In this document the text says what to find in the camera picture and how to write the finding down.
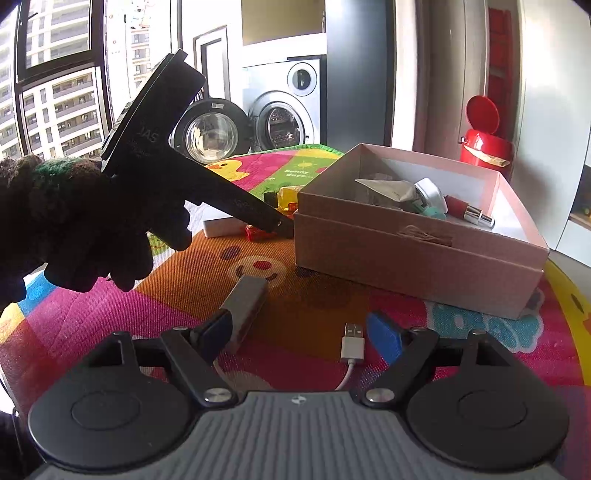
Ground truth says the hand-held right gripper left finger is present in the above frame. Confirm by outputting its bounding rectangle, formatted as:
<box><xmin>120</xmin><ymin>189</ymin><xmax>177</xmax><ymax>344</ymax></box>
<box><xmin>108</xmin><ymin>308</ymin><xmax>236</xmax><ymax>409</ymax></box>

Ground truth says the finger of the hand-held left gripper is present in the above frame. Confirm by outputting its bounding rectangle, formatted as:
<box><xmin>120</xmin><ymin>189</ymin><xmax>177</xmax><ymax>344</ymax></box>
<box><xmin>185</xmin><ymin>159</ymin><xmax>296</xmax><ymax>238</ymax></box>

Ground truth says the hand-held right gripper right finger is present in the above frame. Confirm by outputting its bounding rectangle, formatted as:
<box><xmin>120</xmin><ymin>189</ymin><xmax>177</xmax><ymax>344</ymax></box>
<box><xmin>361</xmin><ymin>311</ymin><xmax>502</xmax><ymax>408</ymax></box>

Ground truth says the small red item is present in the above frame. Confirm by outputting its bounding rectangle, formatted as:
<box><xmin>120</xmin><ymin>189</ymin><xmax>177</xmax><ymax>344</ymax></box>
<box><xmin>246</xmin><ymin>224</ymin><xmax>280</xmax><ymax>241</ymax></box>

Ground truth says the white usb cable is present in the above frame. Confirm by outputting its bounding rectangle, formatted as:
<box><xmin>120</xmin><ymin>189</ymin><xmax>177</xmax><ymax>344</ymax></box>
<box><xmin>335</xmin><ymin>323</ymin><xmax>366</xmax><ymax>393</ymax></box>

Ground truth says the pink cardboard box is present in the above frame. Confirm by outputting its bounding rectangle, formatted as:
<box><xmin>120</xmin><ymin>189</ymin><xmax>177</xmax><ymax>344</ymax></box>
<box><xmin>293</xmin><ymin>143</ymin><xmax>551</xmax><ymax>320</ymax></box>

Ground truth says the silver foil pouch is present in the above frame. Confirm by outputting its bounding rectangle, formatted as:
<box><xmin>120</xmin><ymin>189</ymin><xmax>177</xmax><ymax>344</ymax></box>
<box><xmin>355</xmin><ymin>176</ymin><xmax>422</xmax><ymax>214</ymax></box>

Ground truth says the red lipstick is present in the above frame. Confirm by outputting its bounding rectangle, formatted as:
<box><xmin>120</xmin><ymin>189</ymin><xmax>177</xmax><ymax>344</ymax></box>
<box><xmin>444</xmin><ymin>196</ymin><xmax>496</xmax><ymax>228</ymax></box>

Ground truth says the person's left hand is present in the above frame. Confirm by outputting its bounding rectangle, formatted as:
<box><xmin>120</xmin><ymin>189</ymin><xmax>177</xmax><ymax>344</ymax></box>
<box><xmin>0</xmin><ymin>154</ymin><xmax>192</xmax><ymax>305</ymax></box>

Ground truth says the small white box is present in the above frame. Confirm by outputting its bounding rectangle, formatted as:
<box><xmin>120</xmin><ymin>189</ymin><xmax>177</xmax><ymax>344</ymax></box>
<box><xmin>202</xmin><ymin>216</ymin><xmax>247</xmax><ymax>239</ymax></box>

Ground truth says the grey rectangular case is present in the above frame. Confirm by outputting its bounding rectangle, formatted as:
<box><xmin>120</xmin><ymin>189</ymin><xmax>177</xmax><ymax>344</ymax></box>
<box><xmin>217</xmin><ymin>275</ymin><xmax>269</xmax><ymax>355</ymax></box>

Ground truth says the yellow bottle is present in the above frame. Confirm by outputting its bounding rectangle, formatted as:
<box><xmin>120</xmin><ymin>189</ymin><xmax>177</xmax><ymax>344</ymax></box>
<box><xmin>263</xmin><ymin>185</ymin><xmax>305</xmax><ymax>215</ymax></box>

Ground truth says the round washing machine door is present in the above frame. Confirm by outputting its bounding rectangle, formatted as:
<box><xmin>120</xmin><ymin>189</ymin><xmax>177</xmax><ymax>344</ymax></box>
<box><xmin>168</xmin><ymin>98</ymin><xmax>250</xmax><ymax>166</ymax></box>

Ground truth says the colourful printed play mat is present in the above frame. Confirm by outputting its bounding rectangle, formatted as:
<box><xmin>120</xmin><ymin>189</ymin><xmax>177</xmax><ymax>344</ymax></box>
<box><xmin>0</xmin><ymin>145</ymin><xmax>591</xmax><ymax>462</ymax></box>

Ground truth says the glass window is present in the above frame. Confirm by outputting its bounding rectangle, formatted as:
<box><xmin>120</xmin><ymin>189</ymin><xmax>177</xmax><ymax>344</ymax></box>
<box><xmin>0</xmin><ymin>0</ymin><xmax>116</xmax><ymax>161</ymax></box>

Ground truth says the silver washing machine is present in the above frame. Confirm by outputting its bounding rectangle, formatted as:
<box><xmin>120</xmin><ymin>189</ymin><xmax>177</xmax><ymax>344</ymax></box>
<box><xmin>242</xmin><ymin>90</ymin><xmax>322</xmax><ymax>156</ymax></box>

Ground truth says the grey sliding door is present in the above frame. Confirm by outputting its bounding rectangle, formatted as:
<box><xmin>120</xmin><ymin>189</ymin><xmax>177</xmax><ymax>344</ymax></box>
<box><xmin>325</xmin><ymin>0</ymin><xmax>396</xmax><ymax>151</ymax></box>

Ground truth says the red trash bin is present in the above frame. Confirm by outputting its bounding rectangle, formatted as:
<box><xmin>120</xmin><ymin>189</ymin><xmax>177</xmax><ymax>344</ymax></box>
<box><xmin>461</xmin><ymin>95</ymin><xmax>516</xmax><ymax>184</ymax></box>

